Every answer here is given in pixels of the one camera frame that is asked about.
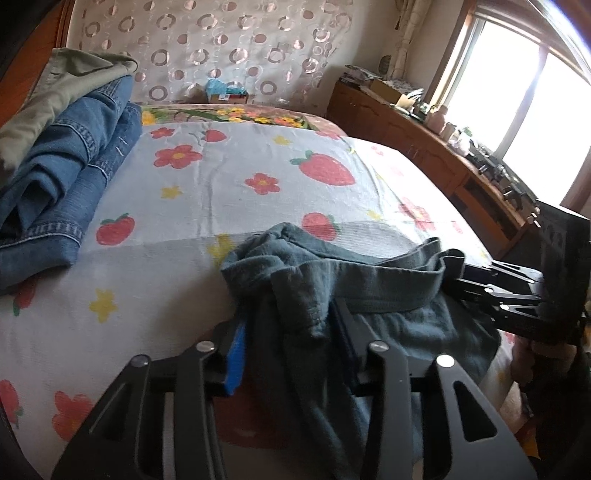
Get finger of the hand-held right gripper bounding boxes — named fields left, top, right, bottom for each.
left=442, top=276, right=544, bottom=326
left=462, top=260, right=546, bottom=286

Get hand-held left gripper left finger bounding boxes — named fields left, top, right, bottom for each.
left=51, top=318, right=248, bottom=480

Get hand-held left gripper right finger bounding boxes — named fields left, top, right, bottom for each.
left=331, top=298, right=539, bottom=480

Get dark green pants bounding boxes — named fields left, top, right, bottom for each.
left=221, top=222, right=502, bottom=480

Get khaki pants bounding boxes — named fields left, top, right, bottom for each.
left=0, top=47, right=139, bottom=176

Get black devices on cabinet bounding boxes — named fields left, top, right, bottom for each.
left=466, top=143, right=539, bottom=219

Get wooden cabinet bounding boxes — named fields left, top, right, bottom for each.
left=325, top=80, right=542, bottom=260

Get pink jar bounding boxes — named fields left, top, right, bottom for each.
left=427, top=105, right=450, bottom=131

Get window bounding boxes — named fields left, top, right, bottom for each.
left=429, top=7, right=591, bottom=214

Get strawberry print bedsheet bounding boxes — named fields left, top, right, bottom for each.
left=0, top=121, right=518, bottom=480

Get flat cardboard box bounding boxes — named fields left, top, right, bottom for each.
left=369, top=79, right=403, bottom=105

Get floral blanket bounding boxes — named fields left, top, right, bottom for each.
left=139, top=104, right=348, bottom=140

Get pile of newspapers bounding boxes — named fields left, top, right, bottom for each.
left=344, top=65, right=426, bottom=94

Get blue jeans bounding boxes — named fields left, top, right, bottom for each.
left=0, top=76, right=142, bottom=292

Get patterned curtain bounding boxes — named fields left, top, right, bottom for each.
left=388, top=0, right=433, bottom=82

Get cardboard box with blue tissue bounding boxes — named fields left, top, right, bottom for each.
left=203, top=79, right=256, bottom=106

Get circle patterned headboard cloth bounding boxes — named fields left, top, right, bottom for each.
left=67, top=0, right=357, bottom=110

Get wooden headboard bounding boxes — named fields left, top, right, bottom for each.
left=0, top=0, right=77, bottom=126

